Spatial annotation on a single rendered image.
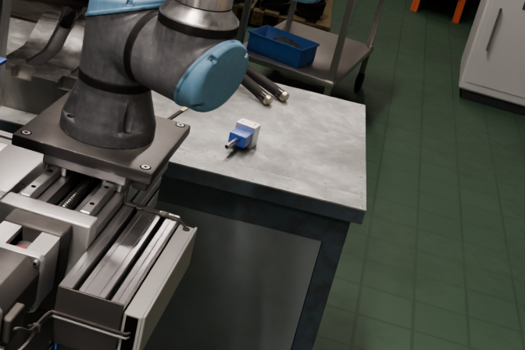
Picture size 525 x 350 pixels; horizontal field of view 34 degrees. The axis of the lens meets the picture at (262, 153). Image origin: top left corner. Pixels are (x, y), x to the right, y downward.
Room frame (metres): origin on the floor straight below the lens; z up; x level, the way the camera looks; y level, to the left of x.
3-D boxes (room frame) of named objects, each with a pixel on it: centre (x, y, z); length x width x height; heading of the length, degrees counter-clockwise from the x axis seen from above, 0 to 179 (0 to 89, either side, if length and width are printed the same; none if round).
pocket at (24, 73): (1.80, 0.56, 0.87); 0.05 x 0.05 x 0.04; 89
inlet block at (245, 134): (1.86, 0.06, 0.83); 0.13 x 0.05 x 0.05; 162
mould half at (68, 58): (2.03, 0.50, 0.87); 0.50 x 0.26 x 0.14; 179
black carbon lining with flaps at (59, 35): (2.01, 0.51, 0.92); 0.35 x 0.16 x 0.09; 179
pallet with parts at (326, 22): (6.41, 0.15, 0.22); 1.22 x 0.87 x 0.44; 177
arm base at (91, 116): (1.26, 0.25, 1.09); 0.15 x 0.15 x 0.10
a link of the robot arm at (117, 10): (1.26, 0.24, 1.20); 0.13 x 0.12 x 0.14; 59
